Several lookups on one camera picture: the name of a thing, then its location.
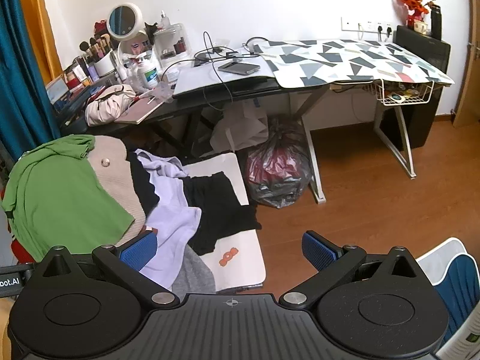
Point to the teal curtain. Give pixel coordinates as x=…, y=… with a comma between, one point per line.
x=18, y=82

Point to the beige knit sweater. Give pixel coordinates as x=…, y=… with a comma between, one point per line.
x=116, y=180

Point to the white metal desk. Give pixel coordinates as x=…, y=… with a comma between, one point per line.
x=410, y=168

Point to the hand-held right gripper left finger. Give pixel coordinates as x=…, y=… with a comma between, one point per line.
x=138, y=250

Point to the geometric patterned tablecloth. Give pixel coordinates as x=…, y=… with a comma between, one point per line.
x=337, y=63

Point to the black trash bag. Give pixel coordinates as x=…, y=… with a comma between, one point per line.
x=277, y=165

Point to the bunch of makeup brushes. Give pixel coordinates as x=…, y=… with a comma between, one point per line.
x=95, y=47

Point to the white plastic bag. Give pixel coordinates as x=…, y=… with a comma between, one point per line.
x=240, y=127

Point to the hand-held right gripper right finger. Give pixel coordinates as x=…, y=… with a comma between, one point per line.
x=318, y=251

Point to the black power plug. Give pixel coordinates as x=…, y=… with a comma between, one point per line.
x=379, y=30
x=388, y=32

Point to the black shorts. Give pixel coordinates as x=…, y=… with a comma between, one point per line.
x=217, y=210

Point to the green sweater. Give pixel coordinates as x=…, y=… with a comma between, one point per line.
x=56, y=195

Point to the black cabinet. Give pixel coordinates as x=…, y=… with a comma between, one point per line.
x=420, y=45

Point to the clear glass spray bottle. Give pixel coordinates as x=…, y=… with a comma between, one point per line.
x=164, y=20

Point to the white brush holder cup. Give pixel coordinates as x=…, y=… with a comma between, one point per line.
x=103, y=63

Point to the wooden door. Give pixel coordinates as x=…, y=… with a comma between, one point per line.
x=468, y=82

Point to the black desk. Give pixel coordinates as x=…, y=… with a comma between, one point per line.
x=195, y=105

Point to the black bottle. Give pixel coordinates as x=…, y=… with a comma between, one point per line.
x=436, y=22

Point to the pink notebook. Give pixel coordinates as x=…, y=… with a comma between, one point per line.
x=142, y=110

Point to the lavender shirt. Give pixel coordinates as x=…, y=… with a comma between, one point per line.
x=168, y=225

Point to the pile of cosmetics boxes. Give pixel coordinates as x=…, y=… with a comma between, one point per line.
x=75, y=78

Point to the grey garment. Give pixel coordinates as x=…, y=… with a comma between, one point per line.
x=193, y=273

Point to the white pump bottle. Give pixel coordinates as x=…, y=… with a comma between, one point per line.
x=148, y=75

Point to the white plastic basket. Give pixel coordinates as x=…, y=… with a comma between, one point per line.
x=446, y=253

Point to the red vase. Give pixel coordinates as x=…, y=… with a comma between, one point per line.
x=415, y=17

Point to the black garment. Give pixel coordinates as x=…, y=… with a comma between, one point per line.
x=140, y=183

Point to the yellow curtain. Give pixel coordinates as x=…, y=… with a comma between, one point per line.
x=41, y=26

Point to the round white mirror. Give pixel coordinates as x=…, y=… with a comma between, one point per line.
x=122, y=20

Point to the white cushion with orange print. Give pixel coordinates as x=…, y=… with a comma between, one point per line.
x=240, y=255

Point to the red cloth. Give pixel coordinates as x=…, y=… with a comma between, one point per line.
x=20, y=249

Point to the clear acrylic cosmetics case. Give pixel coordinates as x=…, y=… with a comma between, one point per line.
x=170, y=45

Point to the beige handbag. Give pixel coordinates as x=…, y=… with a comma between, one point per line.
x=107, y=108

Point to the cream mug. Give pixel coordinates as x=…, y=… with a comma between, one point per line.
x=420, y=26

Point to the grey smartphone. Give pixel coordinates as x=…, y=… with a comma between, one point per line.
x=240, y=68

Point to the white wall socket panel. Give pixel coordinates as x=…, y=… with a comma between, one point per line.
x=350, y=24

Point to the grey desk mat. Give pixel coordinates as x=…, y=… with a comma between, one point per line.
x=202, y=78

